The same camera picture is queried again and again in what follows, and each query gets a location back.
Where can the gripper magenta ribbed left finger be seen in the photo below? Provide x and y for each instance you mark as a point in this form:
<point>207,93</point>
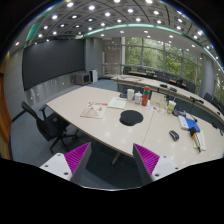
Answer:
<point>69,166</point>

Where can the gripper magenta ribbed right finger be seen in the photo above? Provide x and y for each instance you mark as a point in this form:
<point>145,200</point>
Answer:
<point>151,166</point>

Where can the black computer mouse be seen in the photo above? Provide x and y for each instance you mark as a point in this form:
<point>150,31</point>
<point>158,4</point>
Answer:
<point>174,135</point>

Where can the black round mouse pad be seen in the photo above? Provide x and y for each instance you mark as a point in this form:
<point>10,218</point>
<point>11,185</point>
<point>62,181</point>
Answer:
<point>131,117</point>

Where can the black office chair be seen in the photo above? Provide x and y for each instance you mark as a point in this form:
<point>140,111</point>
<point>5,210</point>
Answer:
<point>52,127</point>

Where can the red and white magazine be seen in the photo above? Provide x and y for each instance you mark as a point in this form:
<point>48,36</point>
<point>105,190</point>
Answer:
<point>94,110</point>

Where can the white ruler box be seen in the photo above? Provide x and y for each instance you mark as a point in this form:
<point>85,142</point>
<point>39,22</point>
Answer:
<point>202,142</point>

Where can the white standing card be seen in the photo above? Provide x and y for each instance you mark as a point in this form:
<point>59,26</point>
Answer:
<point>158,99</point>

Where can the white cup green sleeve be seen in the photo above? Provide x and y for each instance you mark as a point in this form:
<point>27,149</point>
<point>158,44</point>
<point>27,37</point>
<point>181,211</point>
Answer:
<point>171,106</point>

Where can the white green booklet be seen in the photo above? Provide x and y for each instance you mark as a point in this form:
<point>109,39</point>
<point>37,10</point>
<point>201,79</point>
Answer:
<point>117,103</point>

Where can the white mug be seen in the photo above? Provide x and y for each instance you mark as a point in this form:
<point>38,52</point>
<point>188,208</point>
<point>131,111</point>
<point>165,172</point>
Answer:
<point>138,97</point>

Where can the red thermos bottle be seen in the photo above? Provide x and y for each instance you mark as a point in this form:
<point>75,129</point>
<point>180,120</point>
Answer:
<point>145,96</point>

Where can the white paper cup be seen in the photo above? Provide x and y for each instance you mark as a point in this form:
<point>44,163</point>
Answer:
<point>130,94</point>

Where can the long curved conference desk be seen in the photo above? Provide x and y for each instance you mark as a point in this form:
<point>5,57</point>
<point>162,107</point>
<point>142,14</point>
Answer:
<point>171,90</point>

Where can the grey equipment cart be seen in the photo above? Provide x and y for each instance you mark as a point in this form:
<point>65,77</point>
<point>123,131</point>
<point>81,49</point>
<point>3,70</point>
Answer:
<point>82,79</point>

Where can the large dark wall screen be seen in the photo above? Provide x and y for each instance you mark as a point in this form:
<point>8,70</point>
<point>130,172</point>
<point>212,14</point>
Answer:
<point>47,60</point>

